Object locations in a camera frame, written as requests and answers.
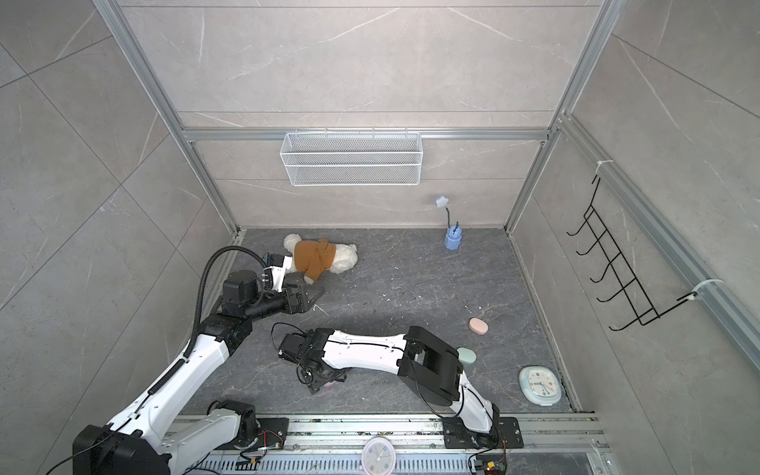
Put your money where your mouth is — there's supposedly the mint green charging case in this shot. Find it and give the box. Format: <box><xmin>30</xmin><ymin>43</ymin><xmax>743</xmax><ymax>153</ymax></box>
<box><xmin>457</xmin><ymin>348</ymin><xmax>477</xmax><ymax>365</ymax></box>

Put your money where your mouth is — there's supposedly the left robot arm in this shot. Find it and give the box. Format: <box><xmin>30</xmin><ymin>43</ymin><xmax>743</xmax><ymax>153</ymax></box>
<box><xmin>71</xmin><ymin>249</ymin><xmax>316</xmax><ymax>474</ymax></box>

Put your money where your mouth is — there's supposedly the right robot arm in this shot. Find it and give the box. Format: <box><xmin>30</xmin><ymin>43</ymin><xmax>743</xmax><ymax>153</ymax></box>
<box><xmin>277</xmin><ymin>326</ymin><xmax>500</xmax><ymax>447</ymax></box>

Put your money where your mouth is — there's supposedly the white plush dog brown shirt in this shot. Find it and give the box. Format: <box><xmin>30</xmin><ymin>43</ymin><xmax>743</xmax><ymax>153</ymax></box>
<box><xmin>283</xmin><ymin>234</ymin><xmax>358</xmax><ymax>284</ymax></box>

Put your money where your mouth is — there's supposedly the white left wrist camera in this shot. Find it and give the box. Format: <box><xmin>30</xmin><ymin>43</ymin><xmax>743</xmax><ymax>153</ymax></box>
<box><xmin>262</xmin><ymin>253</ymin><xmax>293</xmax><ymax>293</ymax></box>

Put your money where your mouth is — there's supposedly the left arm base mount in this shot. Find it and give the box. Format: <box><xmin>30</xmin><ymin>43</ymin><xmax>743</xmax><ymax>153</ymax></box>
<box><xmin>232</xmin><ymin>418</ymin><xmax>290</xmax><ymax>450</ymax></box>

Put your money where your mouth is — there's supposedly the white wire wall basket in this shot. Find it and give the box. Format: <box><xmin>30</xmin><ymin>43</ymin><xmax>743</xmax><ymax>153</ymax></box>
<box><xmin>280</xmin><ymin>131</ymin><xmax>424</xmax><ymax>187</ymax></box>

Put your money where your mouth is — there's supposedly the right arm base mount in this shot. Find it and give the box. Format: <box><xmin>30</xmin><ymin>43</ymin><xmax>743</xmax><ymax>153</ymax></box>
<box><xmin>441</xmin><ymin>418</ymin><xmax>524</xmax><ymax>449</ymax></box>

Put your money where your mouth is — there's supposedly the black wall hook rack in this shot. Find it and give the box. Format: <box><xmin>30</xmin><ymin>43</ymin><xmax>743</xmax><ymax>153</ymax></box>
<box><xmin>565</xmin><ymin>175</ymin><xmax>699</xmax><ymax>333</ymax></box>

